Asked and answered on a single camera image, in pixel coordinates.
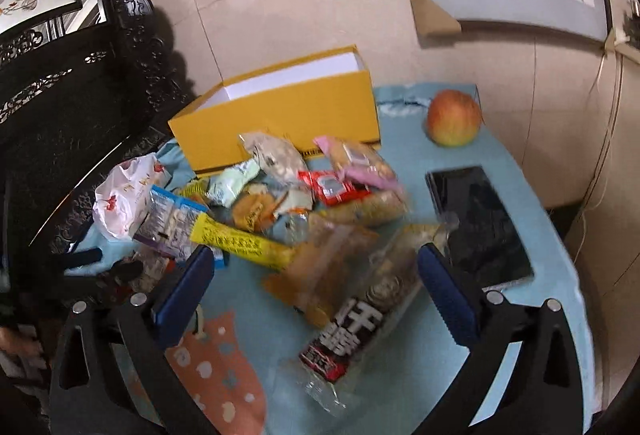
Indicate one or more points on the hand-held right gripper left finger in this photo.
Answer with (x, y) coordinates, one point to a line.
(182, 287)

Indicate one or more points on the black remote control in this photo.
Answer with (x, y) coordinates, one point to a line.
(475, 215)

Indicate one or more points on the clear packet with black label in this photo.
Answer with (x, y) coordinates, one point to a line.
(350, 320)

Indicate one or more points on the blue white snack packet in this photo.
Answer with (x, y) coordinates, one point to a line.
(165, 220)

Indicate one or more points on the pale green snack packet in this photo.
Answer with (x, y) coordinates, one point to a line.
(230, 182)

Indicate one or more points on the red yellow apple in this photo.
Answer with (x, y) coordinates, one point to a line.
(454, 117)

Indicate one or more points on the yellow snack packet black text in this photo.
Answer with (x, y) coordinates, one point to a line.
(235, 242)

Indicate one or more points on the orange cake packet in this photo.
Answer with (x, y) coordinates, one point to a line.
(250, 212)

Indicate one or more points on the pink snack packet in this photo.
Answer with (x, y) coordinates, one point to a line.
(360, 165)

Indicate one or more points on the small yellow crinkled wrapper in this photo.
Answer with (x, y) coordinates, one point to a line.
(192, 191)

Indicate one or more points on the small red snack packet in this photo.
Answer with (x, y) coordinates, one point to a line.
(330, 187)

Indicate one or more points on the person's left hand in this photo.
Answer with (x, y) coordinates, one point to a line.
(15, 342)

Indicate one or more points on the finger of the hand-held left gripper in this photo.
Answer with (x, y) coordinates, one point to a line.
(84, 258)
(125, 272)

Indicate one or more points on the teal printed tablecloth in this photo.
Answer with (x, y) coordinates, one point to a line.
(260, 322)

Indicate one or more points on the cardboard corner protector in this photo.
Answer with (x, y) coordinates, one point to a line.
(435, 15)

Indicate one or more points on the brown bread packet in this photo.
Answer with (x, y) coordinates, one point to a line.
(320, 260)

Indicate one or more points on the white floral tissue pack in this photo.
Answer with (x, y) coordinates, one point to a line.
(120, 200)

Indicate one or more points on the yellow cardboard box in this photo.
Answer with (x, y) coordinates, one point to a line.
(280, 120)

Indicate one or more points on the clear packet beige oat bar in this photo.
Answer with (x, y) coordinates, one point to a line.
(375, 208)

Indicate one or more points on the dark carved wooden furniture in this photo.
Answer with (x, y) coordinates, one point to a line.
(75, 115)

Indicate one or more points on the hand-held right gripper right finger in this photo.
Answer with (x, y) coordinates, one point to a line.
(445, 297)

